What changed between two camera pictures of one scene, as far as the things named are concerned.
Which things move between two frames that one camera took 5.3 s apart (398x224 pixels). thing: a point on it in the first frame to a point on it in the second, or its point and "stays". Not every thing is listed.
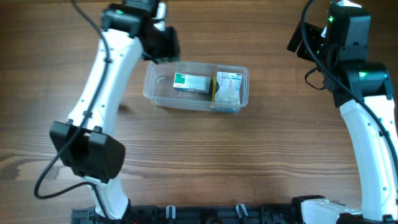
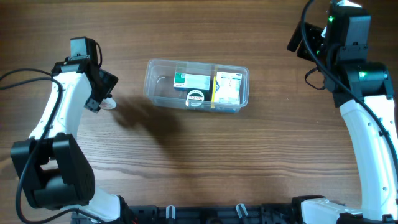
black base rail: x=196 y=214 stays
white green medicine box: x=193 y=83 stays
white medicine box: x=228 y=87 stays
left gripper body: x=162 y=42 to x=102 y=89
